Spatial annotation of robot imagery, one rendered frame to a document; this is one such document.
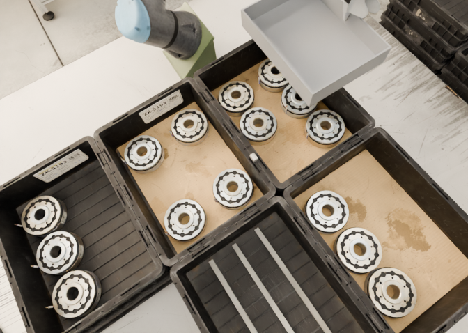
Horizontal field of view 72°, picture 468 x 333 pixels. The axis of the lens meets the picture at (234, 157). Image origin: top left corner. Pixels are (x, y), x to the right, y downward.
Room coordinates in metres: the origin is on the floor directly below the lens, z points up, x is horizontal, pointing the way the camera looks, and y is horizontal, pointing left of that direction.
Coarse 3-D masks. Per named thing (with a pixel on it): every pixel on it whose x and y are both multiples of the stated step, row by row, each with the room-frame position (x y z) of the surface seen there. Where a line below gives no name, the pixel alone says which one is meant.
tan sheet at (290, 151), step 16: (256, 64) 0.62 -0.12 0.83; (240, 80) 0.57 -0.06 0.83; (256, 80) 0.56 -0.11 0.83; (256, 96) 0.50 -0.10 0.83; (272, 96) 0.50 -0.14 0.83; (272, 112) 0.44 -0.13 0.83; (288, 128) 0.38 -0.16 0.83; (272, 144) 0.34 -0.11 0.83; (288, 144) 0.34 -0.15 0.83; (304, 144) 0.33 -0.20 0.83; (336, 144) 0.31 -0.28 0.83; (272, 160) 0.30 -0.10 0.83; (288, 160) 0.29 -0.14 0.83; (304, 160) 0.28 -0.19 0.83; (288, 176) 0.25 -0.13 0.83
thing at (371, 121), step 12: (240, 48) 0.60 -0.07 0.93; (216, 60) 0.58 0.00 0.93; (204, 72) 0.55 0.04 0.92; (204, 84) 0.51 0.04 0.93; (348, 96) 0.40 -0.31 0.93; (216, 108) 0.43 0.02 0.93; (360, 108) 0.36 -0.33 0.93; (228, 120) 0.39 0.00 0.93; (372, 120) 0.32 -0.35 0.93; (240, 132) 0.35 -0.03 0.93; (360, 132) 0.29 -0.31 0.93; (348, 144) 0.27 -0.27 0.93; (324, 156) 0.25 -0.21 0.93; (264, 168) 0.25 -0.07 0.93; (312, 168) 0.23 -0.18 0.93; (276, 180) 0.21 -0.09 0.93; (288, 180) 0.21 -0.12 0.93
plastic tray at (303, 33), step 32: (288, 0) 0.62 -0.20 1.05; (320, 0) 0.61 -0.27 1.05; (256, 32) 0.51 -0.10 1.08; (288, 32) 0.53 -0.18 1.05; (320, 32) 0.51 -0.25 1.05; (352, 32) 0.50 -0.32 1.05; (288, 64) 0.41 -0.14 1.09; (320, 64) 0.42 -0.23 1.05; (352, 64) 0.41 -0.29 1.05; (320, 96) 0.34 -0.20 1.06
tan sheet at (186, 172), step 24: (168, 120) 0.48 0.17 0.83; (168, 144) 0.40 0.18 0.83; (216, 144) 0.37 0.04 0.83; (168, 168) 0.33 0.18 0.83; (192, 168) 0.32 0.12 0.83; (216, 168) 0.30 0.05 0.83; (240, 168) 0.29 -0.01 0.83; (144, 192) 0.27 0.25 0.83; (168, 192) 0.26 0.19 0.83; (192, 192) 0.25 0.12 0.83; (216, 216) 0.17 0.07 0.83
